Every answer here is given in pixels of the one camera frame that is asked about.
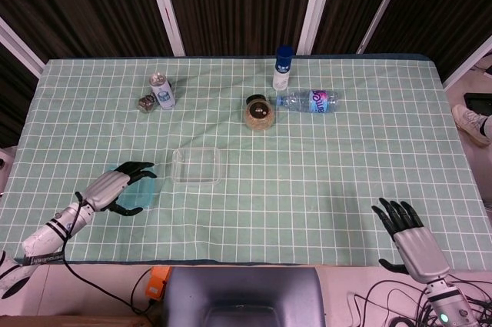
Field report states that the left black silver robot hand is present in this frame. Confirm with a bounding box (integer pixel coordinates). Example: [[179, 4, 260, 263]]
[[75, 161, 158, 216]]

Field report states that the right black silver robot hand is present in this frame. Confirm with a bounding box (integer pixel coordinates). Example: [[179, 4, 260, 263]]
[[371, 198, 451, 285]]

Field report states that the blue translucent square lid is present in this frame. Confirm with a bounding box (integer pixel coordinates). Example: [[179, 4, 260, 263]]
[[103, 165, 158, 211]]

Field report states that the clear square container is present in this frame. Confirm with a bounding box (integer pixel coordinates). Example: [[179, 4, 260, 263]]
[[171, 145, 228, 186]]

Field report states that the orange plastic box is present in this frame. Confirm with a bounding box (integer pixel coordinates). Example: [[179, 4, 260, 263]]
[[145, 265, 172, 300]]

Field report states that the white drink can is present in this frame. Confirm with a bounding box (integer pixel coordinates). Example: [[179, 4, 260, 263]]
[[149, 72, 177, 110]]

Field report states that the dark ribbed partition panel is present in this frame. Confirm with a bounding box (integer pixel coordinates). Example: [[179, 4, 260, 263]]
[[161, 0, 320, 57], [0, 44, 39, 149], [364, 0, 492, 82], [0, 0, 174, 70], [313, 0, 403, 55]]

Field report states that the green white checked tablecloth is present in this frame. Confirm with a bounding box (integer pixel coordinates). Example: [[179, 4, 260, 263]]
[[0, 53, 492, 271]]

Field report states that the white sneaker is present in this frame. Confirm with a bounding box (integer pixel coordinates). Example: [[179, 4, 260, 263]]
[[451, 103, 491, 147]]

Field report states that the black flat floor object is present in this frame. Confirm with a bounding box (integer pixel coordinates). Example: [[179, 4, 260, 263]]
[[463, 92, 492, 116]]

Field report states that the round glass jar of grains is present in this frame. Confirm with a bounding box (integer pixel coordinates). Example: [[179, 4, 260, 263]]
[[244, 93, 277, 132]]

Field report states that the grey robot torso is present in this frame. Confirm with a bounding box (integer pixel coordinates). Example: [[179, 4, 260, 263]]
[[161, 266, 327, 327]]

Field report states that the clear plastic water bottle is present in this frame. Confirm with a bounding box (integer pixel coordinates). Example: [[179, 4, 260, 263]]
[[275, 88, 341, 115]]

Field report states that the white spray bottle blue cap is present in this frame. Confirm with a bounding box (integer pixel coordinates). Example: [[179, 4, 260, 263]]
[[271, 45, 294, 92]]

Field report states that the black cable bundle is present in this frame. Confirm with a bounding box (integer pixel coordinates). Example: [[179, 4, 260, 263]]
[[351, 279, 492, 327]]

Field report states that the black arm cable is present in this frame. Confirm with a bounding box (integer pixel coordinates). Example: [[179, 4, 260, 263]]
[[61, 190, 155, 315]]

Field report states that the white partition frame post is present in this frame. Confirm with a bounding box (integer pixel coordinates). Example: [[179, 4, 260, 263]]
[[356, 0, 409, 55], [297, 0, 339, 56], [0, 17, 46, 78], [441, 36, 492, 89], [142, 0, 186, 58]]

